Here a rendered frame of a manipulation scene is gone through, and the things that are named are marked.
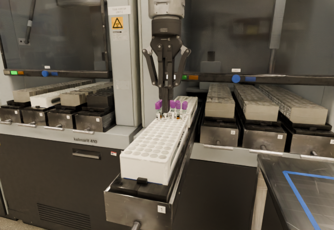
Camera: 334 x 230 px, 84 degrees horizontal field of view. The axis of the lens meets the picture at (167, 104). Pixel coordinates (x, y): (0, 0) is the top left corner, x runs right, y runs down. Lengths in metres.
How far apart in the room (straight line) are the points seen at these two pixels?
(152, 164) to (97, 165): 0.62
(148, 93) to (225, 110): 0.33
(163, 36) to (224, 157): 0.50
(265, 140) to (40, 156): 1.05
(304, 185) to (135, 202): 0.32
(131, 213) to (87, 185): 0.68
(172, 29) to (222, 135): 0.43
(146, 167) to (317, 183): 0.33
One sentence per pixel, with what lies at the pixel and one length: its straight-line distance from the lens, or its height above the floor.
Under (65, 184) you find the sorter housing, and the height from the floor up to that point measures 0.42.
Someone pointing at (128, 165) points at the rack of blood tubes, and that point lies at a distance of 0.40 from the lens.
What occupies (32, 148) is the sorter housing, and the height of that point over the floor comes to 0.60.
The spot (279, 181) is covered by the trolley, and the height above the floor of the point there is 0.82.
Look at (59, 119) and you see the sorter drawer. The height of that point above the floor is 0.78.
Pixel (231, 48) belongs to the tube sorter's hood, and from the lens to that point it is 0.75.
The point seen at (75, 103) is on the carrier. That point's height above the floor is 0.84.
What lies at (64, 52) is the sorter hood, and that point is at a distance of 1.00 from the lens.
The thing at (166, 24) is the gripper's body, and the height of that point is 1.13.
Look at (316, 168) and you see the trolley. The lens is 0.54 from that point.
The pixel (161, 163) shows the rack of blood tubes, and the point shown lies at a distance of 0.37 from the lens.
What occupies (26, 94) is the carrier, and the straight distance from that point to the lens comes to 1.22.
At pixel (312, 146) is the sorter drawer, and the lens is 0.80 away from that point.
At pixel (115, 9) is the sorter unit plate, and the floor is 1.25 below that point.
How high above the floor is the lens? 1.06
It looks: 14 degrees down
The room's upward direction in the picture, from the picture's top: straight up
